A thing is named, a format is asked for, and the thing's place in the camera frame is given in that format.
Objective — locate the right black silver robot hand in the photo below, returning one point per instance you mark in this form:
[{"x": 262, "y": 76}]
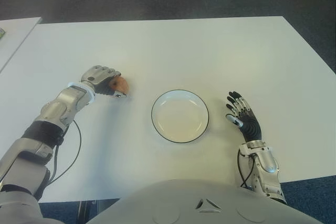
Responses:
[{"x": 250, "y": 127}]

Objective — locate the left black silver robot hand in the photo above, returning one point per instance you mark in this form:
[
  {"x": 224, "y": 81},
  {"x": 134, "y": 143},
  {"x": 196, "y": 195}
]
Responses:
[{"x": 98, "y": 78}]

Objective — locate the red yellow apple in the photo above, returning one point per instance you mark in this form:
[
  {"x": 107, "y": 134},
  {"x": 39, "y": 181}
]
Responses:
[{"x": 121, "y": 84}]

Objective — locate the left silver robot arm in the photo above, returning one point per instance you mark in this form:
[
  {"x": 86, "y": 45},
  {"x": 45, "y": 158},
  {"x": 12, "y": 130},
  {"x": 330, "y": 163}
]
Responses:
[{"x": 50, "y": 119}]

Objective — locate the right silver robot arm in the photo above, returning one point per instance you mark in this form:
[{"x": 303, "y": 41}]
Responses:
[{"x": 265, "y": 166}]

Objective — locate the white plate with black rim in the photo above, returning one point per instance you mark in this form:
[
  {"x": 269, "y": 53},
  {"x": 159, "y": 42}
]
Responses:
[{"x": 181, "y": 119}]

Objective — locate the grey robot torso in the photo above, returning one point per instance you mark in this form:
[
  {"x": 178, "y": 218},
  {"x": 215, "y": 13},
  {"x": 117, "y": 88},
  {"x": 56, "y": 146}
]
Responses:
[{"x": 204, "y": 203}]

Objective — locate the white side table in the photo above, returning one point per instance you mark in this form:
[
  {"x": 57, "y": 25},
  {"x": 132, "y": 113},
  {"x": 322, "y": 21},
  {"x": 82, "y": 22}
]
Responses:
[{"x": 15, "y": 40}]

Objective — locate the green item on side table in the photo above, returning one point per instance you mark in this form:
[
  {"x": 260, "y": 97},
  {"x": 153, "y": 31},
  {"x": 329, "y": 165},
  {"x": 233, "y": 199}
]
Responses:
[{"x": 1, "y": 34}]

